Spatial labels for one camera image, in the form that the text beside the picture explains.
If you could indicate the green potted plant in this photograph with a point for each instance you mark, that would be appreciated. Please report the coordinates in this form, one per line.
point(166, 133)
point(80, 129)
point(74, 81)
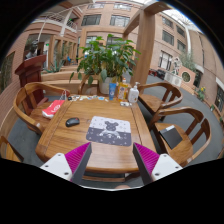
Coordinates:
point(107, 61)

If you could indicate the far wooden chair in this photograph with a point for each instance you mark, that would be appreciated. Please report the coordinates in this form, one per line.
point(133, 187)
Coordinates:
point(89, 85)

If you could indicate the wooden pillar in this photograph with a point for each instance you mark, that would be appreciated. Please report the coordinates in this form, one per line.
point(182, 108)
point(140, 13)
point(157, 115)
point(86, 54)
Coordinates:
point(144, 20)

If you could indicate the grey bear mouse pad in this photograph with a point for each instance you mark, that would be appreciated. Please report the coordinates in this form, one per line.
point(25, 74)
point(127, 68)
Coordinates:
point(109, 131)

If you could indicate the dark wooden lectern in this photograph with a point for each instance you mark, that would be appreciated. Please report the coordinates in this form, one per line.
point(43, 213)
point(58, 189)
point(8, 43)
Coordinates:
point(30, 70)

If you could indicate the wooden chair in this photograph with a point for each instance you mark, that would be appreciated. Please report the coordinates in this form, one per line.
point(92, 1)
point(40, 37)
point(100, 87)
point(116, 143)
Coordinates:
point(7, 151)
point(89, 85)

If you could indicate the blue tube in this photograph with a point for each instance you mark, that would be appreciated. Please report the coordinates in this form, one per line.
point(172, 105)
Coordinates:
point(112, 89)

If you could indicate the right near wooden armchair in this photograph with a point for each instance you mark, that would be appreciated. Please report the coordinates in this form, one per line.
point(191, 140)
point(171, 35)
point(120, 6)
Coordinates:
point(183, 153)

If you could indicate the wooden table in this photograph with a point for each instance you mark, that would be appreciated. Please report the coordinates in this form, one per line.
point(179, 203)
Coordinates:
point(105, 158)

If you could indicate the right far wooden armchair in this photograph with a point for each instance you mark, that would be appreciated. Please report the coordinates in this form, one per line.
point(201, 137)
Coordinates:
point(172, 96)

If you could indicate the wooden armchair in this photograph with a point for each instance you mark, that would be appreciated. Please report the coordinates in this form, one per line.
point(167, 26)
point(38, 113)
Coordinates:
point(172, 96)
point(183, 153)
point(30, 101)

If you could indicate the white pump bottle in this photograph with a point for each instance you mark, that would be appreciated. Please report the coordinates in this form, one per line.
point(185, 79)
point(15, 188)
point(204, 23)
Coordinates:
point(133, 94)

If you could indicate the white plant pot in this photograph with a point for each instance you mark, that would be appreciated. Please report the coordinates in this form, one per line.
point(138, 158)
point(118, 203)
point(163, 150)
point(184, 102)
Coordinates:
point(104, 84)

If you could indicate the black notebook on chair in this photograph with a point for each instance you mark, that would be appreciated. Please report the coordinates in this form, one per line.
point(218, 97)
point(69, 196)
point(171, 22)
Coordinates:
point(171, 136)

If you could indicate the yellow liquid bottle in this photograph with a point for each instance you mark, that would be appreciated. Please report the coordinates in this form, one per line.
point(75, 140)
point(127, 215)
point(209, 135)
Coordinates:
point(122, 90)

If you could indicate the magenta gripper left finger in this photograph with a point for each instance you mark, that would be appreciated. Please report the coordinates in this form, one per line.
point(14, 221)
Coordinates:
point(70, 166)

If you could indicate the left wooden armchair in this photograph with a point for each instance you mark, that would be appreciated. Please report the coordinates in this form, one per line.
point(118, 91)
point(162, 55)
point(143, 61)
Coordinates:
point(30, 101)

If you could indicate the near left wooden chair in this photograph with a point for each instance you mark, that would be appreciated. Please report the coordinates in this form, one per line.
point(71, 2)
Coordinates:
point(7, 151)

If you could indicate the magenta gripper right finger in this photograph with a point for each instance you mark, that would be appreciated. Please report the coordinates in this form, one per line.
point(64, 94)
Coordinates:
point(153, 166)

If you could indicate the black computer mouse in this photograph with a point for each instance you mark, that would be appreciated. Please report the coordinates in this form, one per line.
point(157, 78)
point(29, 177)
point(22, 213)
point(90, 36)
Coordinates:
point(72, 122)

